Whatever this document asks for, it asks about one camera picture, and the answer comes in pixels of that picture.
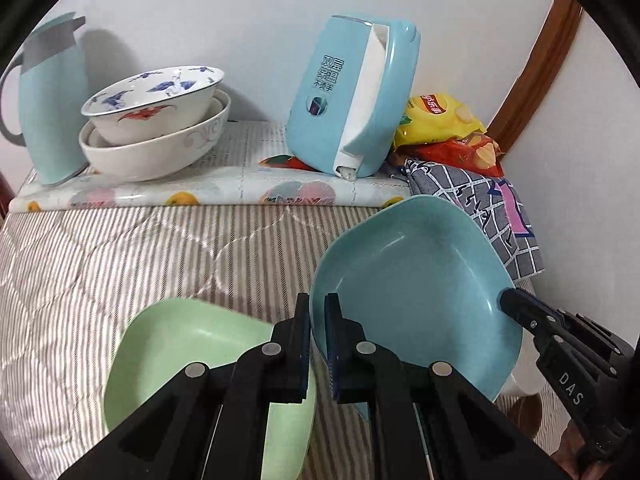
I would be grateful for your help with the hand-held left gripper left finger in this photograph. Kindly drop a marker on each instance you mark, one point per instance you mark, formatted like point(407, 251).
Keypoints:
point(300, 360)

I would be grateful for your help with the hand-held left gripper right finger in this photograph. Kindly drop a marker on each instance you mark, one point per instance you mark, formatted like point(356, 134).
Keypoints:
point(332, 360)

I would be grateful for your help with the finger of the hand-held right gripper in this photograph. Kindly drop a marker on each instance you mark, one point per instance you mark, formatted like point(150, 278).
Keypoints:
point(525, 307)

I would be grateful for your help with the plain white bowl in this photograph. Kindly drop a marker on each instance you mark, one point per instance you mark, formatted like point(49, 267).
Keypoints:
point(522, 380)

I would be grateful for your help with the light blue plate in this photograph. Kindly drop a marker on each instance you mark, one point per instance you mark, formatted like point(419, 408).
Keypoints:
point(410, 285)

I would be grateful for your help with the light green plate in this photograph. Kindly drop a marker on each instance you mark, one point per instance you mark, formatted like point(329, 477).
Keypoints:
point(165, 340)

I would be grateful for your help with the person's right hand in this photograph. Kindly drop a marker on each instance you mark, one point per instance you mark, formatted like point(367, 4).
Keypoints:
point(569, 452)

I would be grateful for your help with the grey plaid cloth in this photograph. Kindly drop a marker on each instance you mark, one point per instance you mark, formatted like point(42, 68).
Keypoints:
point(500, 220)

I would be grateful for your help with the red chip bag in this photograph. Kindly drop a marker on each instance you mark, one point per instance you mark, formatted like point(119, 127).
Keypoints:
point(465, 152)

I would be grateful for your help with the fruit printed table mat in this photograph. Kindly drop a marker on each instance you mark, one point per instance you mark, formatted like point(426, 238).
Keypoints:
point(240, 170)

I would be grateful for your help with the striped quilt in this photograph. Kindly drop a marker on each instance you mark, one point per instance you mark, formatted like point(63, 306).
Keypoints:
point(125, 260)

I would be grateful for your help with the yellow chip bag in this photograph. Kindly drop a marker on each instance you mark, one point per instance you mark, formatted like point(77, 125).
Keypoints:
point(440, 120)

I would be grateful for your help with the light blue electric kettle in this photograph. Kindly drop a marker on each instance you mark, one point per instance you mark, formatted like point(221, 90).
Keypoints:
point(320, 130)

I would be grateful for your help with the white bowl grey swirl pattern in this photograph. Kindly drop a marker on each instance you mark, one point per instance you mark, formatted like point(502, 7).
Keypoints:
point(150, 160)

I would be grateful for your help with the small white bowl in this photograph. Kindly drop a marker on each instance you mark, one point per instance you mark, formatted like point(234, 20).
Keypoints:
point(222, 105)

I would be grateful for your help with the blue red patterned bowl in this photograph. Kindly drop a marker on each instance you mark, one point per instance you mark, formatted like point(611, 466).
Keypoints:
point(150, 125)

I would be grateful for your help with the light blue thermos jug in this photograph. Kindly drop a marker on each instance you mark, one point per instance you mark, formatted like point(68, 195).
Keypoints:
point(50, 110)

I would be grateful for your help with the brown wooden door frame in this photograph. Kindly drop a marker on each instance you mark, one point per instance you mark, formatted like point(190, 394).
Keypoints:
point(540, 60)

